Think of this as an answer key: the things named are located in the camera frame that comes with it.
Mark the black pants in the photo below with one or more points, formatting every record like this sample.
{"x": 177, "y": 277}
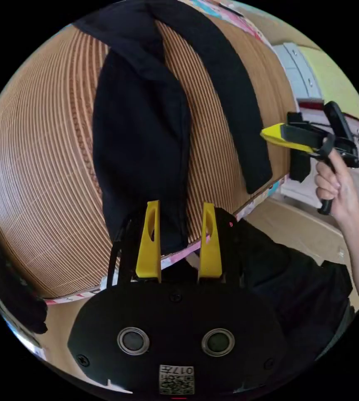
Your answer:
{"x": 142, "y": 141}

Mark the person's body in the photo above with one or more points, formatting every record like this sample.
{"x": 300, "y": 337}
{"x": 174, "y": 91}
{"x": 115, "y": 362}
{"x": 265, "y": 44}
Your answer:
{"x": 292, "y": 282}

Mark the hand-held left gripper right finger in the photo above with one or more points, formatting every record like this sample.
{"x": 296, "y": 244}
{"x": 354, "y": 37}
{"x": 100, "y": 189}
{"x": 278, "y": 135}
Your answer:
{"x": 210, "y": 257}

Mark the white cupboard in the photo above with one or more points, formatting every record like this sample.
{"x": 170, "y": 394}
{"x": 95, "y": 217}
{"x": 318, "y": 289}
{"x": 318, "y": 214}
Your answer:
{"x": 298, "y": 72}

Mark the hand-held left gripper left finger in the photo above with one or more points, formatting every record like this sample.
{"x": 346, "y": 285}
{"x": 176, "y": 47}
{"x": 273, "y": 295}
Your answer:
{"x": 148, "y": 257}

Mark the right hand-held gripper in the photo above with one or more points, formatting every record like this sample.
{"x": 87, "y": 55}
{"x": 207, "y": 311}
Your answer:
{"x": 304, "y": 133}

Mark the person's right forearm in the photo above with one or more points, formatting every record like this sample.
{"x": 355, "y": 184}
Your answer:
{"x": 358, "y": 250}

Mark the person's right hand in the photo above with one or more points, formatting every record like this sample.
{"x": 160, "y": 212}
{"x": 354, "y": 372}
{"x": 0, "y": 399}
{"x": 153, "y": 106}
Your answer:
{"x": 342, "y": 185}

